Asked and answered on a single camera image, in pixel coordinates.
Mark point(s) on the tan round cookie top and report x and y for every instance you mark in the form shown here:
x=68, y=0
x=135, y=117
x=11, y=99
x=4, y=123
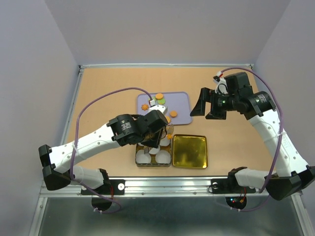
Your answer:
x=159, y=96

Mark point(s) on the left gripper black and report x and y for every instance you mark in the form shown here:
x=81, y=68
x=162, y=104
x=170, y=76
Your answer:
x=154, y=142

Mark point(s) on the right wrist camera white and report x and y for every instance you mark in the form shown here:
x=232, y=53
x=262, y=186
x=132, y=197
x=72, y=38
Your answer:
x=221, y=87

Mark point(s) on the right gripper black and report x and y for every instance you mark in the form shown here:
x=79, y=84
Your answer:
x=205, y=96

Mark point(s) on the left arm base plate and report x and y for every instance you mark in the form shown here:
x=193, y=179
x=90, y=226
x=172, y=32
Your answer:
x=104, y=187

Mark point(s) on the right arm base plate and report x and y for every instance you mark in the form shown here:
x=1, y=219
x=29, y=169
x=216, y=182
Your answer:
x=226, y=186

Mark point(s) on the white paper cup top-right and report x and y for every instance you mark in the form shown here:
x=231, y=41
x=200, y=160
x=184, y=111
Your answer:
x=164, y=142

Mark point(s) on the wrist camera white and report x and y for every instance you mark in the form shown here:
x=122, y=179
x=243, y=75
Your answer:
x=221, y=87
x=158, y=107

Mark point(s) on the white paper cup bottom-left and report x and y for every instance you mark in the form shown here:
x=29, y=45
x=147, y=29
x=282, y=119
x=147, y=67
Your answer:
x=142, y=158

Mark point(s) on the gold tin lid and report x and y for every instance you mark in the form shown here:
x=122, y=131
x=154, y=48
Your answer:
x=189, y=151

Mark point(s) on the gold cookie tin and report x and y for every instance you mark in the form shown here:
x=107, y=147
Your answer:
x=153, y=163

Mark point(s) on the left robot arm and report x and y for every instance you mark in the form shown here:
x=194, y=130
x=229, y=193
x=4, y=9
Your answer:
x=60, y=164

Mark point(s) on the tan round cookie bottom-middle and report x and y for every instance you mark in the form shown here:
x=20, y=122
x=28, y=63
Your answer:
x=168, y=119

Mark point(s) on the aluminium frame rail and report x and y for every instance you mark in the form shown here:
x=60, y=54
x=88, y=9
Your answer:
x=138, y=187

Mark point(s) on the lavender plastic tray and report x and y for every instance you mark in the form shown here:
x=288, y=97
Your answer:
x=179, y=102

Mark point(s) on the white paper cup bottom-right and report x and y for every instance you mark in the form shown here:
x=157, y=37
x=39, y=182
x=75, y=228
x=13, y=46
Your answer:
x=163, y=157

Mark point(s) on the metal tongs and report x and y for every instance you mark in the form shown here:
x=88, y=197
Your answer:
x=157, y=137

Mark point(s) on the tan round cookie right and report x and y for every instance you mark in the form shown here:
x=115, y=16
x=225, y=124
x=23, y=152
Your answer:
x=173, y=114

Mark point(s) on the swirl butter cookie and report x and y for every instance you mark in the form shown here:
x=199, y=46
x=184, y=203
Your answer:
x=145, y=107

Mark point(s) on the orange fish cookie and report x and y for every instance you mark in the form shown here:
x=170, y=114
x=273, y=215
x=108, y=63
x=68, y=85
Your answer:
x=169, y=136

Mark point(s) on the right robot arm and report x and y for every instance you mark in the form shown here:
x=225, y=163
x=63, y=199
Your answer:
x=289, y=172

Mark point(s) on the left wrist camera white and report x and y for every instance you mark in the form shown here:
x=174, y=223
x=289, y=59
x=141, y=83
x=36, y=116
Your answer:
x=158, y=107

